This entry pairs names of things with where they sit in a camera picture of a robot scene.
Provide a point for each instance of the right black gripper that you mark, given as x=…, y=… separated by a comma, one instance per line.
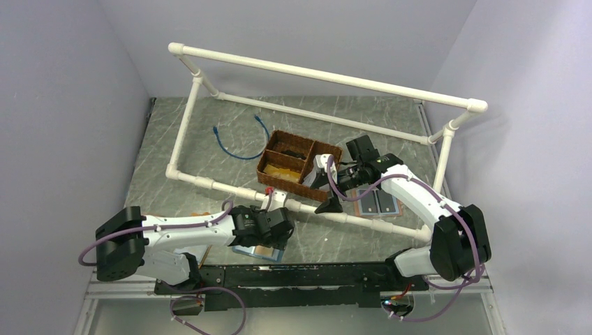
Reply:
x=331, y=205

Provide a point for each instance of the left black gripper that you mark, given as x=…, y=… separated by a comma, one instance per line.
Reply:
x=277, y=242

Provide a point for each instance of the blue card holder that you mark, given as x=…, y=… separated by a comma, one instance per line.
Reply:
x=248, y=251

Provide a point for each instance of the black credit card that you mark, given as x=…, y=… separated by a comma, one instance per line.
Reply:
x=294, y=154

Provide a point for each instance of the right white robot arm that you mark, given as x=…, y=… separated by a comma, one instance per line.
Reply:
x=458, y=243

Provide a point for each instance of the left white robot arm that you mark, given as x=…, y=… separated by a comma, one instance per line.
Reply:
x=131, y=243

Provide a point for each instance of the gold cards in basket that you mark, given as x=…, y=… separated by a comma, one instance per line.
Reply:
x=282, y=173

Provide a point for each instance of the brown wicker divided basket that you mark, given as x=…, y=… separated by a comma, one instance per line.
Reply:
x=283, y=140

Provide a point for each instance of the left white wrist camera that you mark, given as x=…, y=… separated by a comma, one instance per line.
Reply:
x=273, y=199

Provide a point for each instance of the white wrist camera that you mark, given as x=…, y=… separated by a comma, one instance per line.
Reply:
x=273, y=199
x=324, y=164

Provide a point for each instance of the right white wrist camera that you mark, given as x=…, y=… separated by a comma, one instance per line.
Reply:
x=324, y=164

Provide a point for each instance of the white PVC pipe frame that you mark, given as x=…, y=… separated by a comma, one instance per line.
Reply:
x=472, y=108

